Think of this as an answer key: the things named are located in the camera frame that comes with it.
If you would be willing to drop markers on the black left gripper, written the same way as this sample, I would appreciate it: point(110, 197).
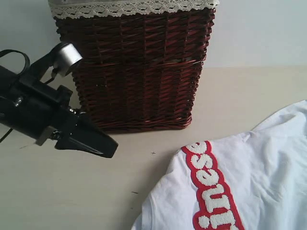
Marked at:
point(41, 112)

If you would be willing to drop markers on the white t-shirt red lettering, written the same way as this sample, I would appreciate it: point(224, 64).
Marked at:
point(255, 180)

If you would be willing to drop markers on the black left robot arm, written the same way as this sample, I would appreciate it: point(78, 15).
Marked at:
point(4, 98)

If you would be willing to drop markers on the dark red wicker basket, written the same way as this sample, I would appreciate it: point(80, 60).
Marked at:
point(139, 72)

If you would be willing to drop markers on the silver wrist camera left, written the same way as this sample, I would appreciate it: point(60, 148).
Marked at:
point(67, 58)

